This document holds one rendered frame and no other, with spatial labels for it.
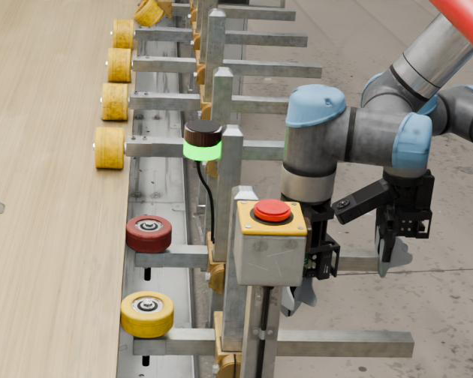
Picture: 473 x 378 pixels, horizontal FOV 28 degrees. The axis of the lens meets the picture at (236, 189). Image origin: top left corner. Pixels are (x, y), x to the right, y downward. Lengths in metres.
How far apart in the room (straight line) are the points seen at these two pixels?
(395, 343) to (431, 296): 1.80
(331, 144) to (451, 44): 0.22
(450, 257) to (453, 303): 0.32
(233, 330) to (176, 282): 0.65
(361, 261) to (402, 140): 0.49
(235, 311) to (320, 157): 0.27
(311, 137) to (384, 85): 0.17
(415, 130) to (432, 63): 0.13
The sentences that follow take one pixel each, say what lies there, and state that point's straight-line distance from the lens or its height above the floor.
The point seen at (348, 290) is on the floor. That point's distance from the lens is 3.25.
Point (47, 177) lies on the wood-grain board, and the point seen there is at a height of 0.90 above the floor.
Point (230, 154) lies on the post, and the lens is 1.53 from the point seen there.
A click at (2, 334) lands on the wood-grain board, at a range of 1.39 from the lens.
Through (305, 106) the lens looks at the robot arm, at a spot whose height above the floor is 1.25.
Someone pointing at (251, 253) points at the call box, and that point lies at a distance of 1.00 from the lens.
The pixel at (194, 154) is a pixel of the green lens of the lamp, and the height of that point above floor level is 1.08.
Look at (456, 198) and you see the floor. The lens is 4.02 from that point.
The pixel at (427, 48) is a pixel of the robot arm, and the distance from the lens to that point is 1.35.
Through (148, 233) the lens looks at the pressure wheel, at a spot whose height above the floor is 0.91.
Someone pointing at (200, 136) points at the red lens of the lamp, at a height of 1.11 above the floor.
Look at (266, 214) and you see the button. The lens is 1.00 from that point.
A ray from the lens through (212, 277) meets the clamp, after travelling 1.60.
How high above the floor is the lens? 1.69
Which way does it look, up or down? 26 degrees down
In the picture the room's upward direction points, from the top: 4 degrees clockwise
